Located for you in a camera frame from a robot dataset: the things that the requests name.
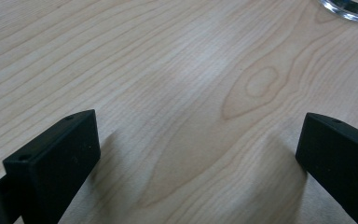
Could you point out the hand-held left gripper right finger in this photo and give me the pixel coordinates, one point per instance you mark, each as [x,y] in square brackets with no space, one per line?
[341,161]

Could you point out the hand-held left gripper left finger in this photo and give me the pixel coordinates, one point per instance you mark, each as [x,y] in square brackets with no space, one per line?
[52,165]

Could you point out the clear glass container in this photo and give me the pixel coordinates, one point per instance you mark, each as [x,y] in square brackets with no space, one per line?
[351,9]

